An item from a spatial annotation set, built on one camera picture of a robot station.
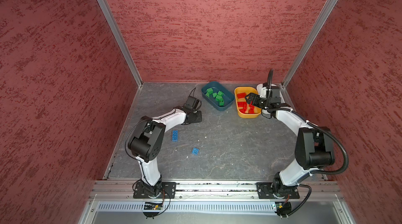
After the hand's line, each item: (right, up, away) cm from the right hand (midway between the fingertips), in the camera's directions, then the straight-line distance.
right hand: (249, 100), depth 94 cm
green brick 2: (-16, +5, +20) cm, 26 cm away
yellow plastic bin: (+3, +7, +14) cm, 16 cm away
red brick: (-2, -3, +11) cm, 11 cm away
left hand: (-31, -13, +2) cm, 34 cm away
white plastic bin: (+7, +5, -21) cm, 22 cm away
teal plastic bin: (-10, +3, +20) cm, 22 cm away
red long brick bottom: (0, +4, +19) cm, 20 cm away
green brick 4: (-17, +2, +16) cm, 24 cm away
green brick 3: (-20, +4, +17) cm, 26 cm away
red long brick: (+4, -7, +9) cm, 12 cm away
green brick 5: (-16, -1, +12) cm, 20 cm away
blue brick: (-45, -21, -4) cm, 50 cm away
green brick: (-24, +7, +20) cm, 32 cm away
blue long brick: (-33, -28, -8) cm, 44 cm away
